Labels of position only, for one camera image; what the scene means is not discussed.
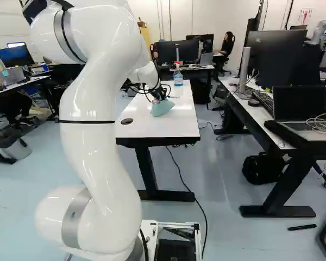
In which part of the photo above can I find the person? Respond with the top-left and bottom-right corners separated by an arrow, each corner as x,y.
212,30 -> 236,77
0,64 -> 39,132

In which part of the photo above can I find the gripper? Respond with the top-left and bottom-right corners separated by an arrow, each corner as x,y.
151,85 -> 167,104

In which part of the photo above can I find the black-legged desk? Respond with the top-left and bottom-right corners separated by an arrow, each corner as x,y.
218,77 -> 326,219

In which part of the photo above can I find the black keyboard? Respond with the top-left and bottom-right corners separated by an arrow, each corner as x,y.
252,90 -> 275,118

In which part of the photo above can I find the black computer monitor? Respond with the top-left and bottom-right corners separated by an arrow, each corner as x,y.
243,29 -> 308,89

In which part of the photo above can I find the white table with black legs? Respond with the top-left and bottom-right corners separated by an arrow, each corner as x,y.
115,79 -> 201,203

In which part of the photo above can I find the clear spray bottle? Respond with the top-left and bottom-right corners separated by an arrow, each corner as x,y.
173,61 -> 184,88

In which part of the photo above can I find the green towel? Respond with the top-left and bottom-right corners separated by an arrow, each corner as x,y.
149,99 -> 176,118

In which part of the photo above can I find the open laptop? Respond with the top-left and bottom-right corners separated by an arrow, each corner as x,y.
271,84 -> 326,142

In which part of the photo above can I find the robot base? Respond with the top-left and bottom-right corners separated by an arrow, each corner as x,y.
135,219 -> 202,261

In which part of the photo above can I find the black backpack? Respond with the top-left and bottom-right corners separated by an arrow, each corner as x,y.
241,152 -> 286,186

